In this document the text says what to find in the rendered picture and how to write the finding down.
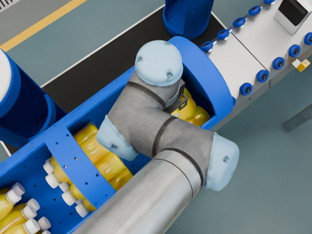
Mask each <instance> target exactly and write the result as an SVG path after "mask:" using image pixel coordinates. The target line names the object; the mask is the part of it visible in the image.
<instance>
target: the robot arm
mask: <svg viewBox="0 0 312 234"><path fill-rule="evenodd" d="M182 72H183V65H182V57H181V54H180V52H179V51H178V49H177V48H176V47H175V46H174V45H173V44H171V43H170V42H167V41H163V40H154V41H151V42H149V43H147V44H145V45H144V46H142V47H141V49H140V50H139V51H138V53H137V56H136V61H135V70H134V72H133V73H132V75H131V77H130V78H129V80H128V82H127V84H126V86H125V87H124V89H123V90H122V92H121V94H120V95H119V97H118V99H117V100H116V102H115V103H114V105H113V107H112V108H111V110H110V112H109V113H108V114H107V115H106V116H105V119H104V121H103V122H102V124H101V126H100V128H99V130H98V132H97V135H96V140H97V142H98V143H99V144H100V145H102V146H103V147H105V148H106V149H107V150H109V151H111V152H112V153H114V154H116V155H118V156H119V157H121V158H123V159H125V160H127V161H133V160H134V159H135V158H136V156H137V155H139V153H141V154H143V155H145V156H147V157H149V158H151V159H152V160H150V161H149V162H148V163H147V164H146V165H145V166H144V167H143V168H142V169H141V170H140V171H138V172H137V173H136V174H135V175H134V176H133V177H132V178H131V179H130V180H129V181H127V182H126V183H125V184H124V185H123V186H122V187H121V188H120V189H119V190H118V191H117V192H116V193H115V194H114V195H113V196H112V197H110V198H109V199H108V200H107V201H106V202H105V203H104V204H103V205H102V206H101V207H99V208H98V209H97V210H96V211H95V212H94V213H93V214H92V215H91V216H90V217H89V218H87V219H86V220H85V221H84V222H83V223H82V224H81V225H80V226H79V227H78V228H76V229H75V230H74V231H73V232H72V233H71V234H164V233H165V232H166V231H167V229H168V228H169V227H170V226H171V224H172V223H173V222H174V221H175V220H176V218H177V217H178V216H179V215H180V213H181V212H182V211H183V210H184V209H185V207H186V206H187V205H188V204H189V203H190V201H191V200H192V199H193V198H194V196H195V195H196V194H197V193H198V192H199V190H200V189H201V188H202V187H203V186H205V188H207V189H212V190H214V191H220V190H222V189H223V188H225V186H226V185H227V184H228V182H229V181H230V179H231V177H232V175H233V173H234V171H235V168H236V165H237V162H238V159H239V148H238V146H237V145H236V144H235V143H234V142H232V141H230V140H227V139H225V138H223V137H221V136H219V135H218V134H217V133H216V132H214V133H213V132H211V131H208V130H206V129H203V128H201V127H199V126H196V125H194V124H192V123H189V122H187V121H184V120H182V119H180V118H178V116H179V113H177V114H174V115H171V113H173V112H174V111H175V110H177V109H178V108H179V111H180V110H181V109H183V108H184V107H185V106H187V103H188V99H189V98H188V97H187V96H186V95H185V94H184V87H185V82H184V81H183V80H182V79H181V75H182ZM183 96H184V100H183V101H182V100H181V97H183ZM184 103H185V104H184ZM183 104H184V105H183ZM181 105H183V106H182V107H181Z"/></svg>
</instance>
